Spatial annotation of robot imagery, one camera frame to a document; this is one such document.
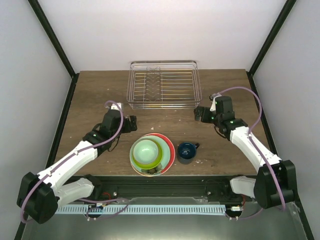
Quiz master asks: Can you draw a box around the pale green ceramic bowl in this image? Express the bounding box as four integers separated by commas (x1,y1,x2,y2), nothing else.
133,139,159,165

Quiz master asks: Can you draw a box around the dark blue mug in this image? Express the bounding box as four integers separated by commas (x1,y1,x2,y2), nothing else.
176,142,200,165

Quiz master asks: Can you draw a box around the lime green plate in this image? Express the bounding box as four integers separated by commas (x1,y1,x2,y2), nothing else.
129,138,163,170

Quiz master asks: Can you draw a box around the wire dish rack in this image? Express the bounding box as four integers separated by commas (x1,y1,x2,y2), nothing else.
126,60,202,109

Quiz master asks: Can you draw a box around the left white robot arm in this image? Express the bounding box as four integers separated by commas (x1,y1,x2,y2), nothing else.
17,109,138,224

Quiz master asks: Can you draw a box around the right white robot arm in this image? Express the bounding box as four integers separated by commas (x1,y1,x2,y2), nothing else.
193,95,298,209

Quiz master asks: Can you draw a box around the pale teal floral plate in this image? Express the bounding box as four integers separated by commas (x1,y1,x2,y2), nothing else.
129,136,171,175

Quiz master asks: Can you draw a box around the red rimmed plate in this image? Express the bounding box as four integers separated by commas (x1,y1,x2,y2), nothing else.
130,132,176,177

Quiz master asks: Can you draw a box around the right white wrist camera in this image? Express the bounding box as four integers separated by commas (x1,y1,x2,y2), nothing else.
209,93,222,112

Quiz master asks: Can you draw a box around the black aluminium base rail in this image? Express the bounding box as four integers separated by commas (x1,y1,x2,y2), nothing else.
89,175,250,204

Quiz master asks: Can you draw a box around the light blue slotted cable duct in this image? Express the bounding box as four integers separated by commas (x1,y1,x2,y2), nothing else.
56,204,226,216

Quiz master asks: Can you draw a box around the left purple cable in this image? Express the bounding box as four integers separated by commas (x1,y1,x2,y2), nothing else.
19,100,125,223

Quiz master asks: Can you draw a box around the left black frame post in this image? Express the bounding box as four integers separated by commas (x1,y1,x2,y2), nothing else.
26,0,77,79

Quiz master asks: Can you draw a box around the black frame post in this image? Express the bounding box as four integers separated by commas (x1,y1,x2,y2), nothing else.
26,0,77,79
247,0,298,76

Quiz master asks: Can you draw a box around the right black frame post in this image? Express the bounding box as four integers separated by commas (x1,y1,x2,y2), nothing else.
247,0,298,76

